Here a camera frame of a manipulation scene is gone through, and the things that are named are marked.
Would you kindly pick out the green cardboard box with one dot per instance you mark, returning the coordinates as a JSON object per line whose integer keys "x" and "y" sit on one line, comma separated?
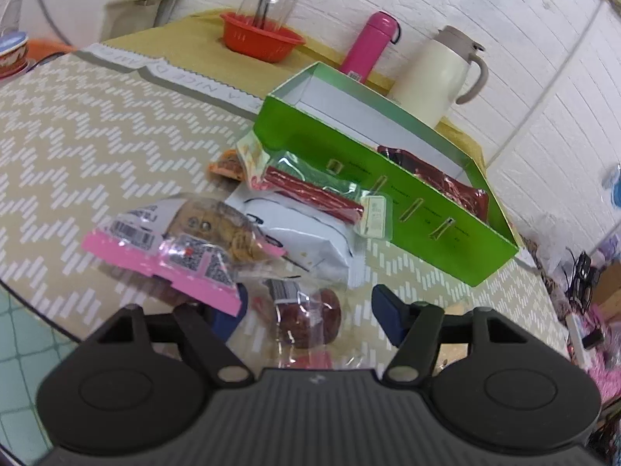
{"x": 336, "y": 124}

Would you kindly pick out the pink edged cookie bag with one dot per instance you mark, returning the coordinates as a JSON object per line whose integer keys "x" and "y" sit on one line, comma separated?
{"x": 197, "y": 244}

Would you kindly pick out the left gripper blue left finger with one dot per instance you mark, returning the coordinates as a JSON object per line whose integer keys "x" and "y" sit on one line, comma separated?
{"x": 203, "y": 333}

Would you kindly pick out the orange plastic basin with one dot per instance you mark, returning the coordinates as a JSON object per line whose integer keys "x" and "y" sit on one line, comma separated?
{"x": 45, "y": 50}

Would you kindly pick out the red plastic basket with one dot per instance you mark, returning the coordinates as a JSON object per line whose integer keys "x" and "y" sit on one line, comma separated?
{"x": 265, "y": 44}

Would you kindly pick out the red sausage stick pack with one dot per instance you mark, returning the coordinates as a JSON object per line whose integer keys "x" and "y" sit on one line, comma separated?
{"x": 369, "y": 211}

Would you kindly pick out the white blue snack bag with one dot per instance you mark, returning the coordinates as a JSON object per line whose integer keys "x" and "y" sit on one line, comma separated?
{"x": 316, "y": 242}

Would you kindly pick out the dark brown snack bag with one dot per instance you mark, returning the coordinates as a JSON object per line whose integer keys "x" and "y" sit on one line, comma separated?
{"x": 474, "y": 200}

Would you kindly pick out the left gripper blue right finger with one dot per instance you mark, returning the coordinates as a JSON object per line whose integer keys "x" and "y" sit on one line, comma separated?
{"x": 414, "y": 329}

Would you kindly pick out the round pastry packet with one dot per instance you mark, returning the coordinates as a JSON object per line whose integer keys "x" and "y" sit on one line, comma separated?
{"x": 304, "y": 319}

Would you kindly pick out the pink thermos bottle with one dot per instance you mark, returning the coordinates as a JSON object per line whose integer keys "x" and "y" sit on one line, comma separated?
{"x": 379, "y": 30}

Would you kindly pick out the small orange jelly cup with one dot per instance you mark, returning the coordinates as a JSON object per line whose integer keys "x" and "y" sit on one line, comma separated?
{"x": 228, "y": 165}

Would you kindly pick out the cream thermos jug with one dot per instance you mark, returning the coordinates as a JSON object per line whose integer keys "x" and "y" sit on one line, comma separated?
{"x": 446, "y": 70}

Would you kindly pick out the stacked instant noodle cups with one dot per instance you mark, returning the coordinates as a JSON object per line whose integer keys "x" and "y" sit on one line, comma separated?
{"x": 13, "y": 52}

